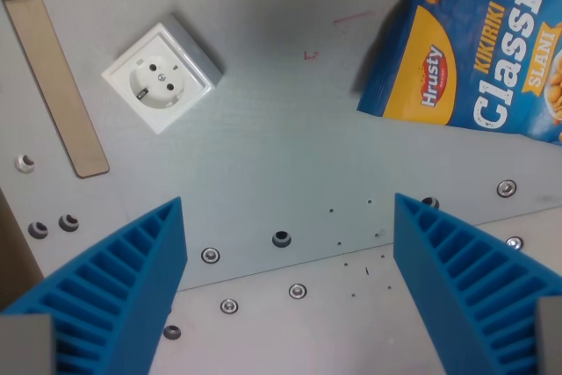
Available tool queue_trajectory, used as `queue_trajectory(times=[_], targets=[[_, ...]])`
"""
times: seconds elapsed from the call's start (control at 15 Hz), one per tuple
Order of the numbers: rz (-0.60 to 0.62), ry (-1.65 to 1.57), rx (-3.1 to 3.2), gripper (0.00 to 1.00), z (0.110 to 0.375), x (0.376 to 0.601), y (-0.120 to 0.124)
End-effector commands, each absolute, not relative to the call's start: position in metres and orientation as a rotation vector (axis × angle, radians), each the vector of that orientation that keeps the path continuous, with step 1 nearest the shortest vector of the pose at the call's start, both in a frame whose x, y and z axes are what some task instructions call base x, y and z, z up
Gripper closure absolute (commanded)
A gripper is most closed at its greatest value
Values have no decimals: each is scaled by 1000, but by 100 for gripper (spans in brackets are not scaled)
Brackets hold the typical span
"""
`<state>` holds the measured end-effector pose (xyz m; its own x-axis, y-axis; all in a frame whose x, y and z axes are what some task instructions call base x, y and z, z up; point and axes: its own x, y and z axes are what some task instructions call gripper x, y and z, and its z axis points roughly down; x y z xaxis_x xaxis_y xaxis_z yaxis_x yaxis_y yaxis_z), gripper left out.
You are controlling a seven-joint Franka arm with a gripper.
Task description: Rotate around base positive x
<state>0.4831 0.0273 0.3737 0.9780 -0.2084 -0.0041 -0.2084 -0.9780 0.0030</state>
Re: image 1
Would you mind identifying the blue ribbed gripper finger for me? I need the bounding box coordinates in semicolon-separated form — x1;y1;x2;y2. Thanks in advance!
393;192;562;375
0;196;190;375

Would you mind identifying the brown wooden strip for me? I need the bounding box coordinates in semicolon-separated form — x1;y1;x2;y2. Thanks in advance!
0;0;111;179

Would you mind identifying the blue peanut snack bag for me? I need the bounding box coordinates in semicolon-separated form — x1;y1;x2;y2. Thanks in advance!
356;0;562;147

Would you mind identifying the white wall power socket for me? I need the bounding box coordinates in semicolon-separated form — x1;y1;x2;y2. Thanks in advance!
101;12;224;135

